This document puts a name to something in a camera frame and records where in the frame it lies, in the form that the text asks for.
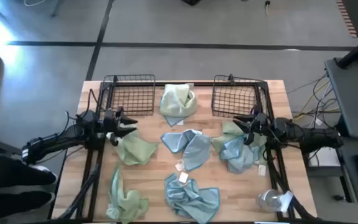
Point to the clear plastic cup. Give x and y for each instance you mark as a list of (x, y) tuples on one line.
[(269, 200)]

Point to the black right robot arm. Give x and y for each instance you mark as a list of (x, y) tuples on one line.
[(315, 138)]

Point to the grey furniture leg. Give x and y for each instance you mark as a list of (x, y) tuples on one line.
[(56, 7)]

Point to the blue microfiber towel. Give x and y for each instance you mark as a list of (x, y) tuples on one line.
[(238, 155), (191, 199), (194, 149)]

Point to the white box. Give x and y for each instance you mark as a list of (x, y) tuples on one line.
[(323, 158)]

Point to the person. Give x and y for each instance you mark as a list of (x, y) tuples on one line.
[(8, 186)]

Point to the green microfiber towel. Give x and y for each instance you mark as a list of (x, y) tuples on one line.
[(176, 102), (135, 149), (126, 205)]

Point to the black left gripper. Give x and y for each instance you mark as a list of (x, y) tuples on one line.
[(112, 124)]

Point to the black metal table frame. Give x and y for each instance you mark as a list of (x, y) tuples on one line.
[(179, 84)]

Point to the grey desk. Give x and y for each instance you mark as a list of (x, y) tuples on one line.
[(353, 99)]

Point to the blue and green cloth pile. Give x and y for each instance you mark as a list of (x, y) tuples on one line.
[(228, 130)]

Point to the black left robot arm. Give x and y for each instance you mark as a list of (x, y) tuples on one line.
[(57, 140)]

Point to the small black floor object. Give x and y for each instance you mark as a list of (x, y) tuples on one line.
[(339, 197)]

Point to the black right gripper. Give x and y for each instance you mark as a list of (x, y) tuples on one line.
[(259, 124)]

